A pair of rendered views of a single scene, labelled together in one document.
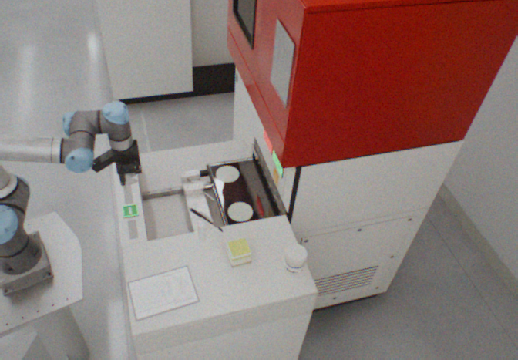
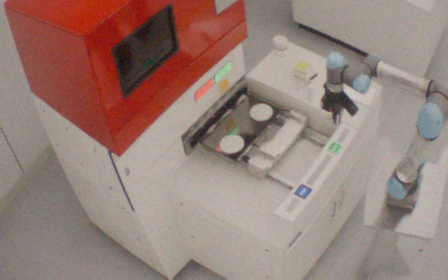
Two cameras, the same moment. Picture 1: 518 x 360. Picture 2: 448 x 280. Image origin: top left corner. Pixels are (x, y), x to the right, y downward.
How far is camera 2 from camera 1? 261 cm
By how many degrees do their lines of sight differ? 72
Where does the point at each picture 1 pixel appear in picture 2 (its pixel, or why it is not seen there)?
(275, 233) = (267, 71)
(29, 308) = not seen: hidden behind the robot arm
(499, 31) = not seen: outside the picture
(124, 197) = (329, 162)
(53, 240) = (379, 201)
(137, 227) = (339, 134)
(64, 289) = (392, 163)
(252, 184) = (227, 123)
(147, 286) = (361, 98)
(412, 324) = not seen: hidden behind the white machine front
